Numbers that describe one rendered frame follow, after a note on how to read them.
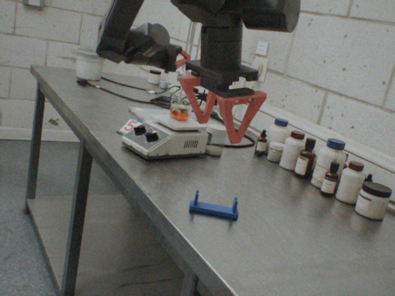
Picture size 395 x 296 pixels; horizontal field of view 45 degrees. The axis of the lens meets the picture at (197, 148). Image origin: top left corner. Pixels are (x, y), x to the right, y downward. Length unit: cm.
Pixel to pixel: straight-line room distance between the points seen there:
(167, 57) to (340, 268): 65
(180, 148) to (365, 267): 57
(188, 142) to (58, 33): 245
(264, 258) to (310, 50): 93
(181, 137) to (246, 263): 52
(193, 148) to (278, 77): 57
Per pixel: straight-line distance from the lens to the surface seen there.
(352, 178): 122
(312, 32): 164
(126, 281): 194
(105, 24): 107
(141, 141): 124
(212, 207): 97
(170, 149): 123
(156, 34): 110
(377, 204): 117
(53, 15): 358
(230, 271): 78
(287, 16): 60
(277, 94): 173
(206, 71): 64
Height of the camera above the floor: 113
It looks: 16 degrees down
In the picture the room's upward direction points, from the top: 11 degrees clockwise
